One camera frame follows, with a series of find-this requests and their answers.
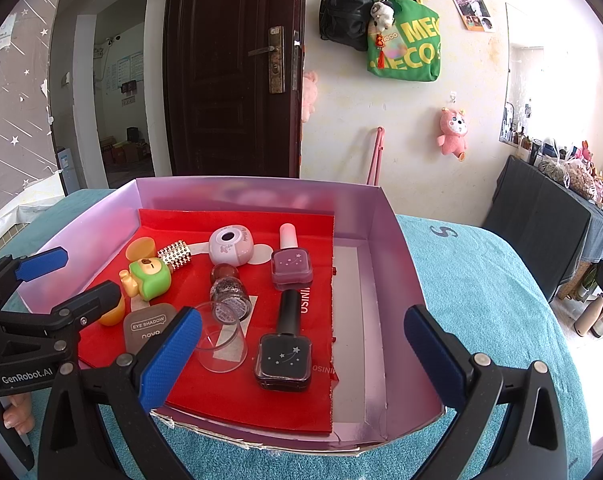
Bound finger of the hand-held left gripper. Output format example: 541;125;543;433
0;280;122;357
0;247;69;314

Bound black draped table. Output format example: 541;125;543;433
483;155;593;303

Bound green hooded bear toy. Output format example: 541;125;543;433
119;256;174;302

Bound wall photo poster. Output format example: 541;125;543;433
446;0;497;33

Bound lilac round case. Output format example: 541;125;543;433
208;226;255;267

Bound clear plastic cup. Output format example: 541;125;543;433
194;301;248;373

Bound pink plastic rod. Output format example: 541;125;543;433
366;127;386;186

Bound mauve nail polish bottle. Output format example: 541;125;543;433
271;223;313;291

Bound brown cardboard boxes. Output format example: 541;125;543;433
101;135;149;165

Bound white plush charm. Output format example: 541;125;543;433
370;0;396;30

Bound wall notice board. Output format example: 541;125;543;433
115;52;144;81

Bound black backpack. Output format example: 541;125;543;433
319;0;376;52

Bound white thermos flask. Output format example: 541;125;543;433
575;294;603;338

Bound pale pink plush toy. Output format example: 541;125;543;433
301;71;319;123

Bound red knot ornament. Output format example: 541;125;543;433
373;30;389;71

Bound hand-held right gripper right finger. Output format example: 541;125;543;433
403;304;568;480

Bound green tote bag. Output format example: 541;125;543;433
366;0;441;83

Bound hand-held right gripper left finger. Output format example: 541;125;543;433
37;306;203;480

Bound glitter nail polish bottle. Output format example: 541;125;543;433
209;262;247;328

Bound gold studded cylinder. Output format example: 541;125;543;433
157;239;191;271

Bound wall mirror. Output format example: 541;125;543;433
496;2;552;148

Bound dark wooden door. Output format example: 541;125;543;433
164;0;308;179

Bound brass door lock handle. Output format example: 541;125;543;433
248;26;285;94

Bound lilac cardboard box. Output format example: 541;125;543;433
18;175;447;457

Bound red paper liner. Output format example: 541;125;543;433
77;208;338;436

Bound blue table cloth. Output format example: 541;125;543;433
579;200;603;266

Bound brown eye shadow case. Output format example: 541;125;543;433
122;305;177;356

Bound orange dome soap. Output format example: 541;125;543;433
126;238;157;263
100;294;127;327

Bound black nail polish bottle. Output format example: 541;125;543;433
254;288;313;393

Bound person's left hand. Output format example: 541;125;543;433
1;391;35;436

